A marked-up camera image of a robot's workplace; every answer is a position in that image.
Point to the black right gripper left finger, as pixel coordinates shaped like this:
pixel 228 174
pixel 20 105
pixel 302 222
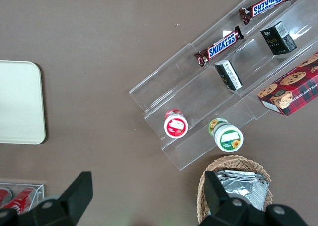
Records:
pixel 69 206

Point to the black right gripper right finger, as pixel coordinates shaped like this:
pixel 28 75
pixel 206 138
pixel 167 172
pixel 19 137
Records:
pixel 223 211

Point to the light tan wicker basket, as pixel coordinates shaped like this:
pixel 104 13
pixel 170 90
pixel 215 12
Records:
pixel 238 161

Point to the cream plastic serving tray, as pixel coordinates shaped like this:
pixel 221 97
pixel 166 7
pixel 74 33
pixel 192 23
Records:
pixel 20 101

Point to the clear acrylic bottle rack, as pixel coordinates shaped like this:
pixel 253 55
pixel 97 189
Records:
pixel 39 191

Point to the silver foil packets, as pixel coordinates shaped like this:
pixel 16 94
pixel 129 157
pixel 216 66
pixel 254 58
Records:
pixel 248 188

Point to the green lid yogurt cup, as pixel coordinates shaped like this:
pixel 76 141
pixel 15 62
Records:
pixel 228 136

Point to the red lid yogurt cup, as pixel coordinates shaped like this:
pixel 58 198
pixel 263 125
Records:
pixel 176 125

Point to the clear acrylic stepped display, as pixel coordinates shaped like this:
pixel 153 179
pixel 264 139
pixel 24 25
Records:
pixel 193 99

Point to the small black carton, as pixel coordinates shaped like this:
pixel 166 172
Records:
pixel 278 38
pixel 228 74

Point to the red plaid cookie box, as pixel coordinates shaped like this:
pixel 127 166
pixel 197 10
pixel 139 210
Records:
pixel 293 87

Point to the snickers chocolate bar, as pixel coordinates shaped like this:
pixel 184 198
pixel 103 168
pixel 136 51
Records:
pixel 219 46
pixel 267 5

